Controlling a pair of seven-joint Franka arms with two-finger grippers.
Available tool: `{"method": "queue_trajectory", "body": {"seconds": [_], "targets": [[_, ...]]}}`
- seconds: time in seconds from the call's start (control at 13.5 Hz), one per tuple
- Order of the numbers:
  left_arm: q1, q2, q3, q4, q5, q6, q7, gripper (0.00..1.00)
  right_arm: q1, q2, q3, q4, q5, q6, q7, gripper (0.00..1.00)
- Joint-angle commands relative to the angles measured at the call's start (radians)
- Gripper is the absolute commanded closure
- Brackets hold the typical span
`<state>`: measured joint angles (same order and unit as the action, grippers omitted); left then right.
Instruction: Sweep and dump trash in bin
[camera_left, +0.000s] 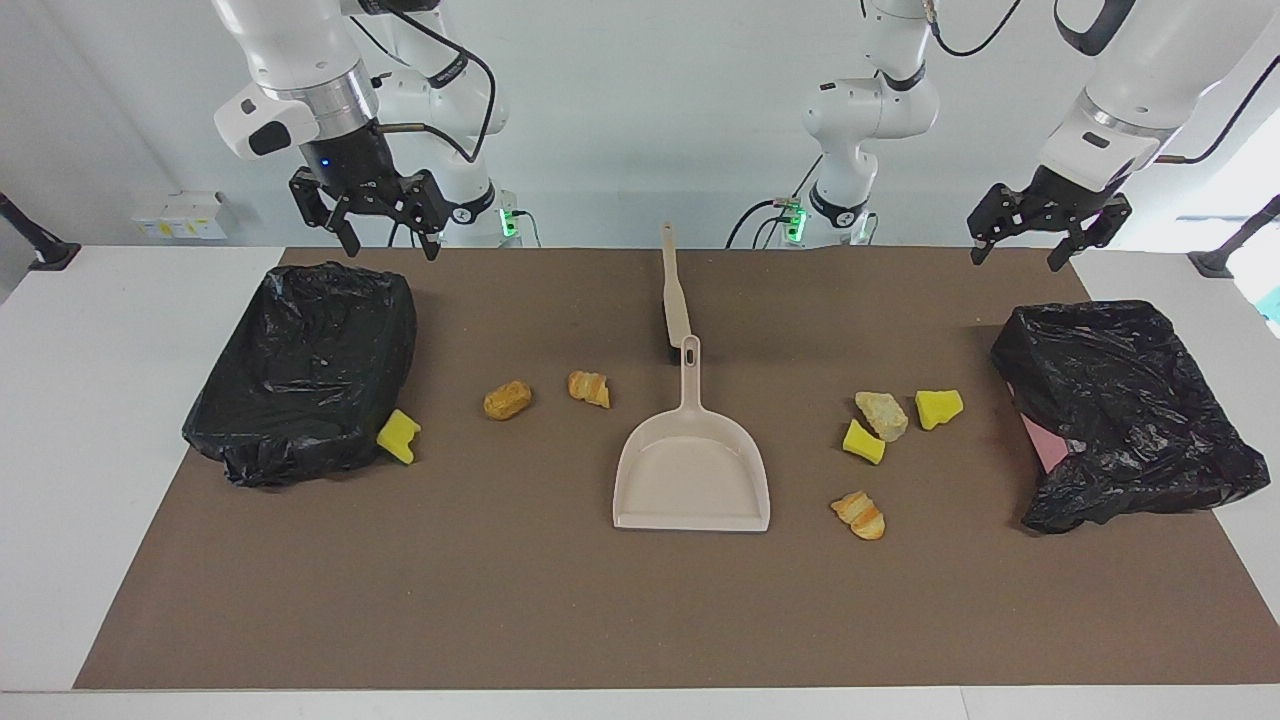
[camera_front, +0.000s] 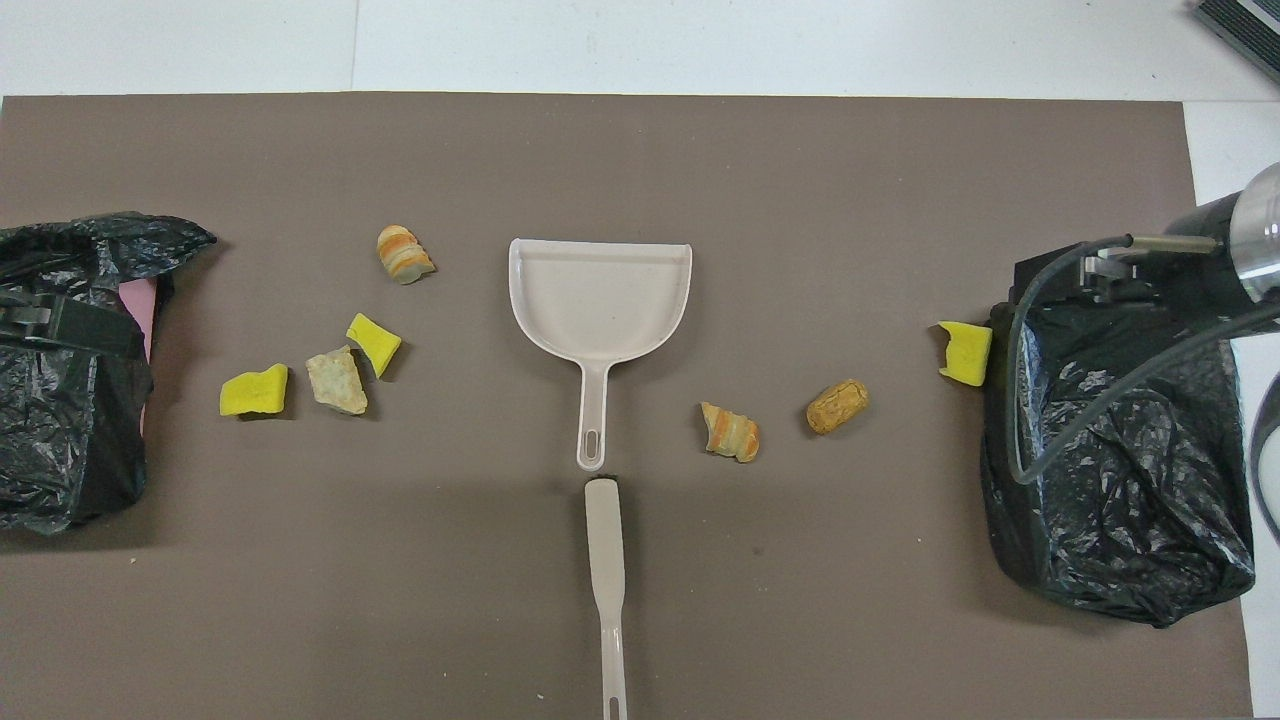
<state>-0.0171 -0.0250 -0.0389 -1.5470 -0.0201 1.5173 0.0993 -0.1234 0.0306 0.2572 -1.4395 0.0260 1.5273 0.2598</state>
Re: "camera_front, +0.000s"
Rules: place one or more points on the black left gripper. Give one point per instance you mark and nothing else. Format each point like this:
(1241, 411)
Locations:
(90, 325)

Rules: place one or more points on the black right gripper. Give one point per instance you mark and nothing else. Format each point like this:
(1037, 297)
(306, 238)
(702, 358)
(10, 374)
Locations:
(1050, 280)

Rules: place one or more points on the yellow green-backed sponge piece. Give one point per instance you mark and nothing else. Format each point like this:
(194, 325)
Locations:
(967, 355)

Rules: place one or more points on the golden brown bread roll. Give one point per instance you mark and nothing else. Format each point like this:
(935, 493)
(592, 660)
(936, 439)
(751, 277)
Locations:
(837, 406)

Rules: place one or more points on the pale beige bread piece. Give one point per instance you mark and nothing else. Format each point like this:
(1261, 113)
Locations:
(338, 383)

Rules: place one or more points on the orange striped croissant piece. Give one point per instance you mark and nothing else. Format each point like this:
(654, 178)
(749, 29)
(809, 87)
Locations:
(403, 255)

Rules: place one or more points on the orange striped bread piece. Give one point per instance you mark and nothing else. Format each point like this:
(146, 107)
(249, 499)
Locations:
(730, 432)

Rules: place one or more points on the beige plastic dustpan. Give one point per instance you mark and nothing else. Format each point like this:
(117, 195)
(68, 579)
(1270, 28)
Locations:
(600, 300)

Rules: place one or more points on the beige hand brush black bristles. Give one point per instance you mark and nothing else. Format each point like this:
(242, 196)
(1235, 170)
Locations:
(606, 550)

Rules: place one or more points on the pink bin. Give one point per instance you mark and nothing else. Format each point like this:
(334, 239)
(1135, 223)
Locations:
(143, 305)

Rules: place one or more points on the black trash bag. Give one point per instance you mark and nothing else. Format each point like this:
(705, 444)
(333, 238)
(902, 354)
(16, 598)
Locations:
(1130, 520)
(60, 430)

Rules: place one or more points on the brown table mat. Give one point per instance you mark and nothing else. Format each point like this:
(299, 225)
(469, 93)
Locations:
(400, 600)

